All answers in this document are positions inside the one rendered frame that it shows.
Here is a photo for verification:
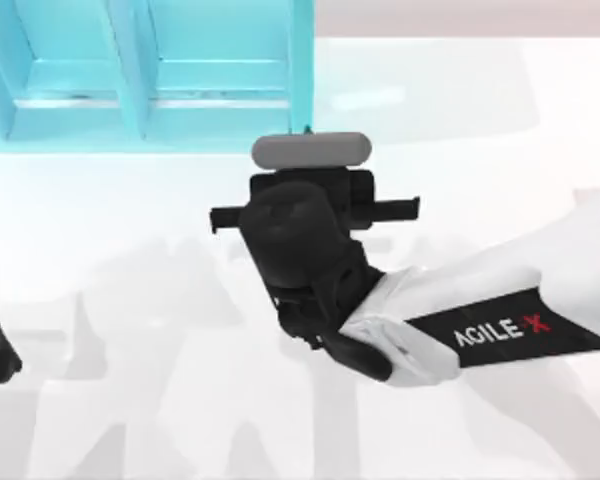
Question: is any pale grey rounded box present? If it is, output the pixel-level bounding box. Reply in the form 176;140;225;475
251;131;372;170

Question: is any light blue rack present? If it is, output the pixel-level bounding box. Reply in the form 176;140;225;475
0;0;318;154

